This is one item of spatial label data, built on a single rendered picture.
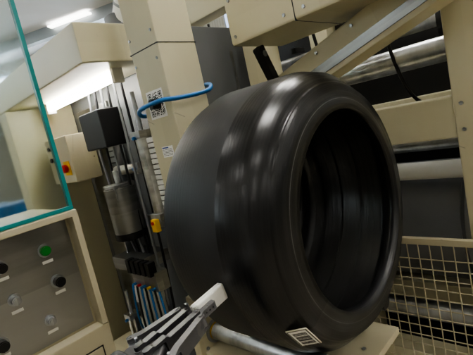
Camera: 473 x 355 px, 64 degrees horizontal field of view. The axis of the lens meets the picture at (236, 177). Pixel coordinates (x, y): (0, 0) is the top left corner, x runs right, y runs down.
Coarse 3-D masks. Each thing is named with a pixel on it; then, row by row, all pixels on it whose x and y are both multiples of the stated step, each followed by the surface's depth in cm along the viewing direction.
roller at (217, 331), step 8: (216, 328) 98; (224, 328) 96; (216, 336) 97; (224, 336) 95; (232, 336) 93; (240, 336) 92; (248, 336) 90; (232, 344) 93; (240, 344) 91; (248, 344) 89; (256, 344) 88; (264, 344) 86; (272, 344) 85; (256, 352) 88; (264, 352) 86; (272, 352) 84; (280, 352) 83; (288, 352) 82; (296, 352) 80; (304, 352) 80; (320, 352) 79
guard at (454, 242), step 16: (416, 240) 105; (432, 240) 102; (448, 240) 100; (464, 240) 97; (400, 256) 111; (400, 272) 112; (432, 272) 105; (448, 272) 103; (416, 304) 111; (464, 304) 102; (400, 320) 116; (448, 320) 106; (464, 320) 103; (432, 336) 110; (464, 352) 105
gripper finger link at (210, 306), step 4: (212, 300) 65; (208, 304) 64; (212, 304) 64; (204, 308) 63; (208, 308) 64; (212, 308) 64; (216, 308) 65; (204, 312) 63; (208, 312) 63; (212, 312) 64; (204, 320) 60; (204, 324) 60
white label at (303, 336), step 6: (294, 330) 66; (300, 330) 65; (306, 330) 65; (294, 336) 67; (300, 336) 67; (306, 336) 66; (312, 336) 66; (300, 342) 68; (306, 342) 68; (312, 342) 68; (318, 342) 68
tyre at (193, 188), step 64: (192, 128) 79; (256, 128) 65; (320, 128) 106; (384, 128) 93; (192, 192) 70; (256, 192) 62; (320, 192) 117; (384, 192) 102; (192, 256) 71; (256, 256) 62; (320, 256) 112; (384, 256) 92; (256, 320) 67; (320, 320) 68
